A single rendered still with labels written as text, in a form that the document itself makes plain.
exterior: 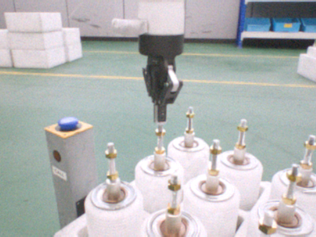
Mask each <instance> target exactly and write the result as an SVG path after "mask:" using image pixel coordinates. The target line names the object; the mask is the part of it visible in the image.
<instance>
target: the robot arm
mask: <svg viewBox="0 0 316 237"><path fill-rule="evenodd" d="M112 32H114V33H117V34H121V35H127V36H130V35H136V36H137V35H138V36H139V53H140V54H141V55H145V56H148V57H147V65H146V67H144V68H142V73H143V77H144V82H145V84H146V89H147V93H148V97H151V101H152V103H153V121H154V122H155V124H157V125H160V124H166V122H167V105H169V104H174V102H175V100H176V98H177V96H178V94H179V92H180V90H181V89H182V87H183V81H182V80H177V78H176V76H175V73H176V70H177V67H176V64H175V58H176V57H177V55H181V54H182V53H183V51H184V0H139V10H138V19H133V20H129V19H113V20H112Z"/></svg>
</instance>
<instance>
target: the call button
mask: <svg viewBox="0 0 316 237"><path fill-rule="evenodd" d="M77 124H78V119H77V118H75V117H72V116H69V117H64V118H62V119H60V120H59V121H58V125H59V127H61V129H62V130H72V129H74V128H75V127H77Z"/></svg>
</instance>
